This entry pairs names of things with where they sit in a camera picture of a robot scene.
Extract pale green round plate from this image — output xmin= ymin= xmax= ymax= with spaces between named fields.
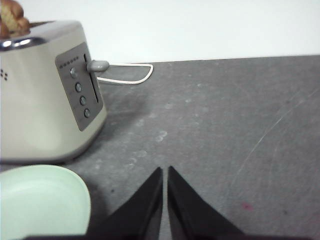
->
xmin=0 ymin=164 xmax=92 ymax=240

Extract square toast bread slice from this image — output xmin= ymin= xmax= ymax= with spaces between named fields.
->
xmin=0 ymin=0 xmax=31 ymax=39

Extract white toaster power cable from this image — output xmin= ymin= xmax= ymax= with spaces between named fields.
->
xmin=96 ymin=63 xmax=154 ymax=85

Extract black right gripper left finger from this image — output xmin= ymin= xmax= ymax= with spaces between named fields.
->
xmin=86 ymin=166 xmax=164 ymax=240

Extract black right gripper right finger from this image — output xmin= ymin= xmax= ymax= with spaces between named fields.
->
xmin=166 ymin=165 xmax=247 ymax=238

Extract cream two-slot toaster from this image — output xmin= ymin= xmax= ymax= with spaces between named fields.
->
xmin=0 ymin=19 xmax=110 ymax=165

